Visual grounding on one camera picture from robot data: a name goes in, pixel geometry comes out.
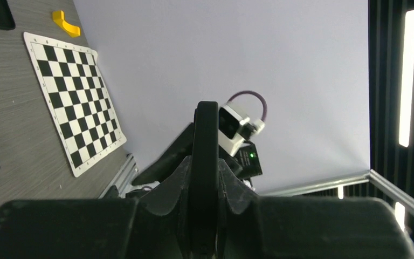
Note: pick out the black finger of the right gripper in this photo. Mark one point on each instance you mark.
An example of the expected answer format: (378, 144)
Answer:
(165, 165)

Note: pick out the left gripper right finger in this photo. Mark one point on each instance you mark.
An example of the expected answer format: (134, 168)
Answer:
(253, 226)

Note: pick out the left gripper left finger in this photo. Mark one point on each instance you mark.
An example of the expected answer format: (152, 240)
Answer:
(147, 226)

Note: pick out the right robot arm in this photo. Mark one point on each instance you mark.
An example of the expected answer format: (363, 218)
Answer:
(245, 164)

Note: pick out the checkerboard mat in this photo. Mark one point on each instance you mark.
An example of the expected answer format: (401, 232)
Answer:
(77, 98)

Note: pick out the yellow curved block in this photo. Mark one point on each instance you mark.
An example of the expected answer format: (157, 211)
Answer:
(59, 18)

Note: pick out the ceiling light strip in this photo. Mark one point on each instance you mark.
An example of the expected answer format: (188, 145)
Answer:
(406, 80)

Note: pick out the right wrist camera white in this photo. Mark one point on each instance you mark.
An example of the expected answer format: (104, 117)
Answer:
(235, 127)

